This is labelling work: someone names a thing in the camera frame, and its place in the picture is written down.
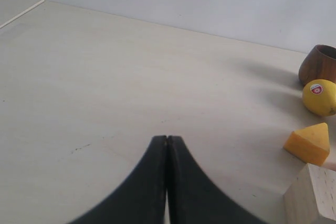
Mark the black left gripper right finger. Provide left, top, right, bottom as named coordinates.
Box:
left=166, top=136, right=264, bottom=224

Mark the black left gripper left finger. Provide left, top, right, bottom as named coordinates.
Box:
left=71, top=136, right=167, bottom=224

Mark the light wooden cube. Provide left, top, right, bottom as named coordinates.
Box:
left=283, top=164, right=335, bottom=224

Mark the orange cheese wedge toy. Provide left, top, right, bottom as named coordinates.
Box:
left=283, top=123, right=330, bottom=166

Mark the yellow lemon with sticker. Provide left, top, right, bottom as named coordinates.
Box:
left=302, top=79, right=335, bottom=117

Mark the brown wooden cup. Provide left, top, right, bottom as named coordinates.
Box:
left=298, top=45, right=336, bottom=86

